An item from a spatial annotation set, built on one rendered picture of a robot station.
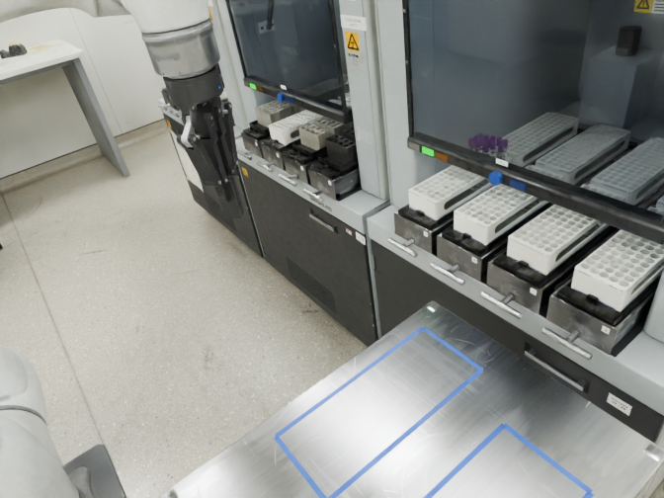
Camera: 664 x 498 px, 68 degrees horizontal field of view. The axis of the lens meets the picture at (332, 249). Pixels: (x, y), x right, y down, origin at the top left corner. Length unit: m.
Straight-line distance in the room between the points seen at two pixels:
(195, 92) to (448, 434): 0.62
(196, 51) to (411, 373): 0.61
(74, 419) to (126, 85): 2.93
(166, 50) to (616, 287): 0.84
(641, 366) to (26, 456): 1.04
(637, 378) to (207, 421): 1.43
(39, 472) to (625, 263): 1.07
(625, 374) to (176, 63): 0.94
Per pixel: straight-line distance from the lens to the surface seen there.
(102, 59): 4.43
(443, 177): 1.34
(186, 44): 0.68
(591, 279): 1.05
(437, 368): 0.90
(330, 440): 0.84
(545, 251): 1.09
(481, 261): 1.15
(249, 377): 2.05
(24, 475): 0.89
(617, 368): 1.10
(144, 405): 2.14
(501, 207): 1.23
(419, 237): 1.27
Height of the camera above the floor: 1.52
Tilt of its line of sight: 37 degrees down
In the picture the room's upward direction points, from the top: 10 degrees counter-clockwise
